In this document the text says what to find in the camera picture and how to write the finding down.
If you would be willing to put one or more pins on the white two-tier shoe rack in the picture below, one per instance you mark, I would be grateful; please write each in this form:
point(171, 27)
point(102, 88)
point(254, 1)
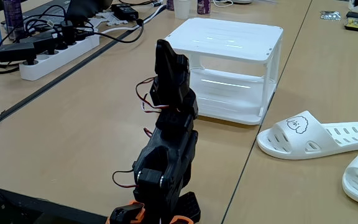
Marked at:
point(222, 37)

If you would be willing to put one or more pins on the white paper cup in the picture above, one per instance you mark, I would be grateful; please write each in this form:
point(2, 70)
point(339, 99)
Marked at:
point(182, 9)

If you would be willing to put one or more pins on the black power brick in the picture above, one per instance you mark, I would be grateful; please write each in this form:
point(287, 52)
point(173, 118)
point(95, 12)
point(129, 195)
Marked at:
point(124, 12)

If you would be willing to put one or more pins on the white printed plastic part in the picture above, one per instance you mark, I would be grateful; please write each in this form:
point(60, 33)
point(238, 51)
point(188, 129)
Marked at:
point(113, 19)
point(95, 23)

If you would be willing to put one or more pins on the white box device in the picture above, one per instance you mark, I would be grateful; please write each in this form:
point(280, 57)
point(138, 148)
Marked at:
point(241, 1)

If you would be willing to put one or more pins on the white power strip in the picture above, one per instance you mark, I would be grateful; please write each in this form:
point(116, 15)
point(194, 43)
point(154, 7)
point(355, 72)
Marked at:
point(57, 59)

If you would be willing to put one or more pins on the black power adapter plug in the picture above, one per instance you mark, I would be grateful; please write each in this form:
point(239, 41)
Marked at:
point(15, 51)
point(40, 42)

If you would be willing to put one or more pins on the tall purple drink can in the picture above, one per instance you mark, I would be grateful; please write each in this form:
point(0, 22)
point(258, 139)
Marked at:
point(12, 18)

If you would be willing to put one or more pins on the silver foil wrapper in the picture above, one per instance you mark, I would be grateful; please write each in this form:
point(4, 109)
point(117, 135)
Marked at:
point(330, 15)

